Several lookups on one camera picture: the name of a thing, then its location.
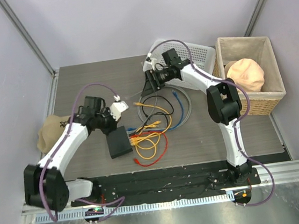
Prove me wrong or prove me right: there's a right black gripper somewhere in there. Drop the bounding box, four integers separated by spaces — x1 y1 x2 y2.
138 67 174 98

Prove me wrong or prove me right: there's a black network switch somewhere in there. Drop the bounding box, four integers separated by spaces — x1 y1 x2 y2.
106 126 133 159

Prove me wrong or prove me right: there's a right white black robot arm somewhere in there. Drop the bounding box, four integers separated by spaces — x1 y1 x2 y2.
141 48 252 186

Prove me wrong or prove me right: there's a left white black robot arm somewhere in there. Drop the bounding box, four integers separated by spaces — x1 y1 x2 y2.
23 95 128 212

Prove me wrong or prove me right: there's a white plastic perforated basket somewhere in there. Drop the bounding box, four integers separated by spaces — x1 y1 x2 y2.
149 39 216 74

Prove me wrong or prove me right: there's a peach cloth hat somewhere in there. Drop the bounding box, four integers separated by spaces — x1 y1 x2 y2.
224 58 265 92

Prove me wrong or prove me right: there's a wicker basket with liner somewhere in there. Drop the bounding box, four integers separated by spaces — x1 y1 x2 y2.
213 36 286 115

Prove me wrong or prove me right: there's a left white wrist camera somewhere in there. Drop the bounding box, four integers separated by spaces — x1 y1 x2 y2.
110 95 129 122

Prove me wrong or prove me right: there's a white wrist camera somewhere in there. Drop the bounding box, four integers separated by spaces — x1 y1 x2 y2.
110 95 129 122
144 53 157 69

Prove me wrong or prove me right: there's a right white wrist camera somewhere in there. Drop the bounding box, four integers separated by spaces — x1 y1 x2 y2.
144 53 157 69

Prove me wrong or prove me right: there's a blue ethernet cable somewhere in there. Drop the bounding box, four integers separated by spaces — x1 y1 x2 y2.
122 88 187 136

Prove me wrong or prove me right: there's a yellow ethernet cable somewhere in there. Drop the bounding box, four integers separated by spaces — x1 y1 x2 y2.
129 132 163 163
133 97 174 135

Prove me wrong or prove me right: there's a black ethernet cable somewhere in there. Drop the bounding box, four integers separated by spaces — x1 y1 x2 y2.
130 93 177 135

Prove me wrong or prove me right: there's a grey ethernet cable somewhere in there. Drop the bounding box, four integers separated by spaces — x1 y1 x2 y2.
135 83 194 130

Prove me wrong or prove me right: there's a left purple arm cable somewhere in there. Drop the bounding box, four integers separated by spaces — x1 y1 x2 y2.
27 80 134 224

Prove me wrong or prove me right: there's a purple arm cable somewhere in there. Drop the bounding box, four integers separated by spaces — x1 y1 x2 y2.
145 29 278 216
27 80 134 224

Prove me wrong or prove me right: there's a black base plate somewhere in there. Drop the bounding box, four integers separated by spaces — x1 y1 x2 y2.
35 153 293 212

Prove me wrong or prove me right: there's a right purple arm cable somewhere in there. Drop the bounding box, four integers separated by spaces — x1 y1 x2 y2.
145 29 278 216

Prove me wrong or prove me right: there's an aluminium rail frame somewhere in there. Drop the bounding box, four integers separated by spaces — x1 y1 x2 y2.
22 160 299 224

